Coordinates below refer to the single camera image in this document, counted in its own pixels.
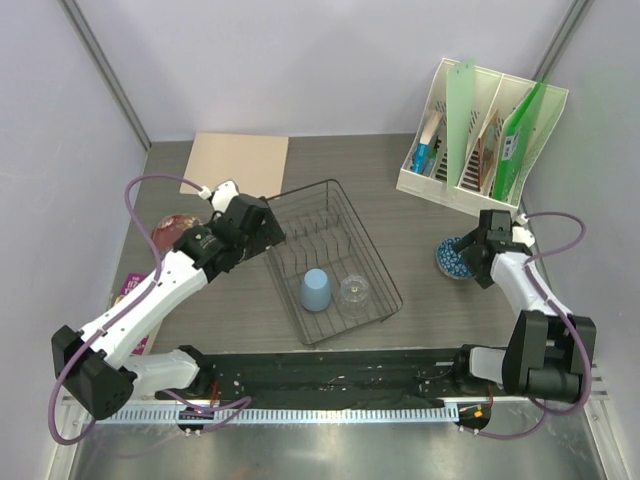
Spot blue patterned bowl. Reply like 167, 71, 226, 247
436, 236, 473, 280

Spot red floral plate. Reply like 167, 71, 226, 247
151, 214, 201, 256

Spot clear glass cup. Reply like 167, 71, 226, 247
338, 275, 371, 319

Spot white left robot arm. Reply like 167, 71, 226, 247
51, 194, 285, 420

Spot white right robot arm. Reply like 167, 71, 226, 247
451, 209, 597, 412

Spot beige cutting board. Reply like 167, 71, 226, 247
183, 132, 289, 197

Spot light blue plastic cup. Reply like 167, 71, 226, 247
300, 268, 331, 312

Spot white file organizer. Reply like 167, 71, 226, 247
396, 58, 569, 216

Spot brown picture book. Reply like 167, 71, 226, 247
477, 108, 499, 188

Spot dark green folder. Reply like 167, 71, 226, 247
492, 82, 548, 202

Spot blue book in organizer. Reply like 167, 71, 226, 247
410, 110, 444, 174

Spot purple treehouse book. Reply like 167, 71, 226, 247
111, 273, 161, 356

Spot light green folder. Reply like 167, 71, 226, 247
446, 57, 476, 191

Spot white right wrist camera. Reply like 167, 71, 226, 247
511, 213, 535, 248

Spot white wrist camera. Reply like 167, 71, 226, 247
511, 213, 535, 248
198, 180, 239, 213

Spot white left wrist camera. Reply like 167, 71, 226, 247
198, 180, 239, 213

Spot black wire dish rack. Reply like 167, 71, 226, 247
265, 179, 403, 347

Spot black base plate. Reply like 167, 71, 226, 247
176, 346, 506, 410

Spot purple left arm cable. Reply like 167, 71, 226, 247
47, 173, 254, 446

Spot white slotted cable duct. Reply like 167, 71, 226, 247
102, 403, 459, 425

